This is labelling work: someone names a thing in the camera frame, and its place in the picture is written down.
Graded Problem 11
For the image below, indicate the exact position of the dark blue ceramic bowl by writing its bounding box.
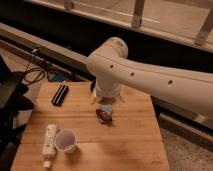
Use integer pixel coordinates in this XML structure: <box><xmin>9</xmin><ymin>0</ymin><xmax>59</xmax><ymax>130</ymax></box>
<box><xmin>90</xmin><ymin>80</ymin><xmax>96</xmax><ymax>93</ymax></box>

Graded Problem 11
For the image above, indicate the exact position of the black chair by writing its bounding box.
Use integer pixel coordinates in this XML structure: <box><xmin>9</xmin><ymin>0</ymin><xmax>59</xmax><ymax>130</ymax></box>
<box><xmin>0</xmin><ymin>56</ymin><xmax>35</xmax><ymax>158</ymax></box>

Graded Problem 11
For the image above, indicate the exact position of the red and blue toy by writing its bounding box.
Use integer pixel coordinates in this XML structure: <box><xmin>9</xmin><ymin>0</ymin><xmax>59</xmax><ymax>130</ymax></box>
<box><xmin>96</xmin><ymin>105</ymin><xmax>112</xmax><ymax>124</ymax></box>

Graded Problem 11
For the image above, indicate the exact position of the black cable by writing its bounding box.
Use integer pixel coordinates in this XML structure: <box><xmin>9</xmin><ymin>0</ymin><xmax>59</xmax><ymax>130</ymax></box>
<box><xmin>21</xmin><ymin>46</ymin><xmax>54</xmax><ymax>86</ymax></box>

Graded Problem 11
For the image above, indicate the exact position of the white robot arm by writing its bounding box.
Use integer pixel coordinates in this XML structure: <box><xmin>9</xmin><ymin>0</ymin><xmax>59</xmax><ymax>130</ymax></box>
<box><xmin>86</xmin><ymin>37</ymin><xmax>213</xmax><ymax>118</ymax></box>

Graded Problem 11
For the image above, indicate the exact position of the white game remote controller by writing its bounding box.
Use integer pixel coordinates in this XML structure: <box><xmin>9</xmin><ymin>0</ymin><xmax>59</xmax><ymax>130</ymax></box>
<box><xmin>42</xmin><ymin>124</ymin><xmax>58</xmax><ymax>168</ymax></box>

